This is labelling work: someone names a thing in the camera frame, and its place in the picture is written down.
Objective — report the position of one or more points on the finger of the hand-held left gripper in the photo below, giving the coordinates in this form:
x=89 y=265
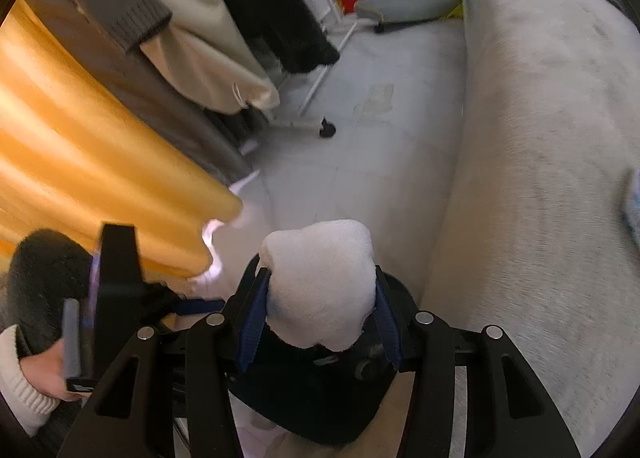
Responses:
x=197 y=307

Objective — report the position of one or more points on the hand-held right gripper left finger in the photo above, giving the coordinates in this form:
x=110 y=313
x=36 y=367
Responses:
x=252 y=325

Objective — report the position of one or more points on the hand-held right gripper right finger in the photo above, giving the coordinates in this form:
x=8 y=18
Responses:
x=387 y=333

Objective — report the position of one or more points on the dark plastic trash bin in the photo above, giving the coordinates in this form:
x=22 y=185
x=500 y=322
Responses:
x=300 y=398

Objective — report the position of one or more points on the person's left forearm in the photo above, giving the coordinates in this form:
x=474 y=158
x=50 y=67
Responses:
x=20 y=398

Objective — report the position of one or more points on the person's left hand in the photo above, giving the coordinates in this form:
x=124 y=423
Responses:
x=45 y=373

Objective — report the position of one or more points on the yellow curtain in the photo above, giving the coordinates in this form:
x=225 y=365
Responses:
x=100 y=163

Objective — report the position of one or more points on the clothes on garment rack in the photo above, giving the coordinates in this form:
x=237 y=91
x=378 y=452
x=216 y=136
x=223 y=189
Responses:
x=165 y=108

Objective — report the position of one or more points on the bed with grey sheet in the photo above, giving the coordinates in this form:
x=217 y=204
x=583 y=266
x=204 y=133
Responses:
x=540 y=138

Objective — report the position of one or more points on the cream coat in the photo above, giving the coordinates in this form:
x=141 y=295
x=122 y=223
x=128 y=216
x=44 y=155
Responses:
x=210 y=38

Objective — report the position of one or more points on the black fuzzy garment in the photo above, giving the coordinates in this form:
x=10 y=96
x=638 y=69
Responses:
x=280 y=13

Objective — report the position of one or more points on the grey cushioned rolling stool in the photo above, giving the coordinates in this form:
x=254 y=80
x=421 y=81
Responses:
x=405 y=5

